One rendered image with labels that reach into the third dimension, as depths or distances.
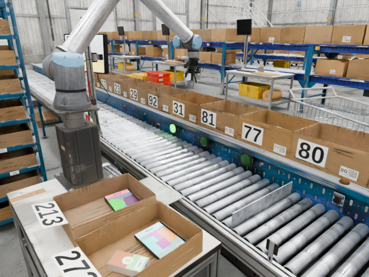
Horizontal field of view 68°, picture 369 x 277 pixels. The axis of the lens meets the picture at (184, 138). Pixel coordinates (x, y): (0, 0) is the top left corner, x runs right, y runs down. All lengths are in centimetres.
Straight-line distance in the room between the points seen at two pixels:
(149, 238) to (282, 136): 92
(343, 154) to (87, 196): 125
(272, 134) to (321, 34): 504
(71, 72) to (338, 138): 150
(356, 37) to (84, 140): 553
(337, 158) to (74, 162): 133
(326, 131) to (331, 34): 477
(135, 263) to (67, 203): 53
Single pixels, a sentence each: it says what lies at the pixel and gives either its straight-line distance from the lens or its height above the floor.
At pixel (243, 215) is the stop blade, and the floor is 77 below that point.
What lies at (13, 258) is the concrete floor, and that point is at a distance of 253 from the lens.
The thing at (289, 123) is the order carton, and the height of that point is 99.
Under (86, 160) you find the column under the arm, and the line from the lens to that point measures 160.
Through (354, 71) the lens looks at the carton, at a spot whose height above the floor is 93.
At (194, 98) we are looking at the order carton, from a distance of 255.
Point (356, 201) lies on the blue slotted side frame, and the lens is 152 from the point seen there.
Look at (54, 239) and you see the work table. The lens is 131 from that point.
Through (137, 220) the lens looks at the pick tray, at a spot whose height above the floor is 80.
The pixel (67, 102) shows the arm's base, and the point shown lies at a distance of 150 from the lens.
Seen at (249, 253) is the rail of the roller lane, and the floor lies 74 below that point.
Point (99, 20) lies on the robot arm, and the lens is 175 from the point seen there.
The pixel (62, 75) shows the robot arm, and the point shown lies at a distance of 150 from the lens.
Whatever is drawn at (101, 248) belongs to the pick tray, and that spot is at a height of 76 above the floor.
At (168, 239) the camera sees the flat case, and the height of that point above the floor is 78.
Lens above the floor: 153
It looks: 21 degrees down
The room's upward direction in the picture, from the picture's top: straight up
